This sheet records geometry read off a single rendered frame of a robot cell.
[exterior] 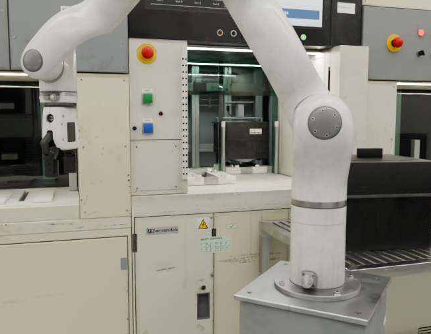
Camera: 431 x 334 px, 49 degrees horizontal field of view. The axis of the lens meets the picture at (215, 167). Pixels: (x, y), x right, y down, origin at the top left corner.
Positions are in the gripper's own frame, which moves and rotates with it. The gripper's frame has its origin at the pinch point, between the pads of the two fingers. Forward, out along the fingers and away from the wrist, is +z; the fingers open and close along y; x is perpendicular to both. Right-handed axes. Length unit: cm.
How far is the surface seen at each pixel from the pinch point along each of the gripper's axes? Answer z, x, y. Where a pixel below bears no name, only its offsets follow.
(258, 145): 1, -40, 124
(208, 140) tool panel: 0, -11, 153
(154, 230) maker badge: 26, -8, 52
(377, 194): 9, -78, 31
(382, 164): 0, -79, 31
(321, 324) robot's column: 28, -60, -14
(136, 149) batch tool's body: -2, -3, 50
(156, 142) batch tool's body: -4, -9, 53
